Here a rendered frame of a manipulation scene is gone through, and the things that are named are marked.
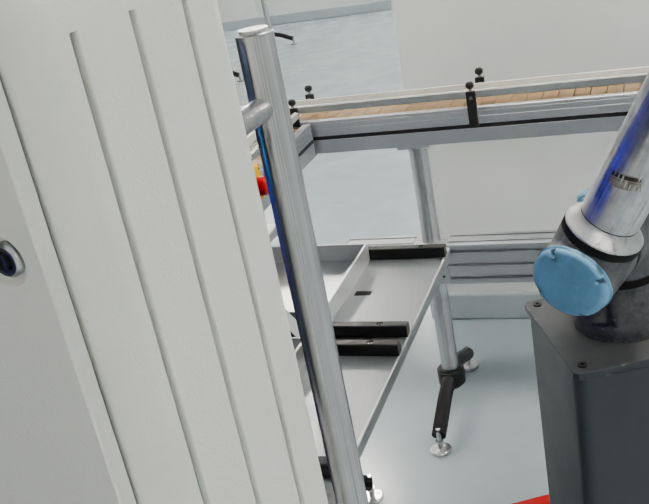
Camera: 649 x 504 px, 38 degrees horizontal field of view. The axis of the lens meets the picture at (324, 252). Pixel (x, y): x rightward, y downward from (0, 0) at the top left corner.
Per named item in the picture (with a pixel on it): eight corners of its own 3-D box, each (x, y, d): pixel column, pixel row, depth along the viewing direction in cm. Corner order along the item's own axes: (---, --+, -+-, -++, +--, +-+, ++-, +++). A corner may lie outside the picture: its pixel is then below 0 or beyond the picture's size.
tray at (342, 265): (143, 331, 161) (137, 313, 159) (205, 265, 183) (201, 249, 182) (326, 330, 149) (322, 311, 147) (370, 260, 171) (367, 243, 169)
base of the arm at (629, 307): (647, 291, 160) (645, 238, 156) (688, 330, 146) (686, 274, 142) (562, 309, 160) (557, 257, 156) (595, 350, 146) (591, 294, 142)
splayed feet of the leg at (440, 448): (425, 456, 259) (417, 414, 254) (458, 362, 302) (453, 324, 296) (453, 458, 256) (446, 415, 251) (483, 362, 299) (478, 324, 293)
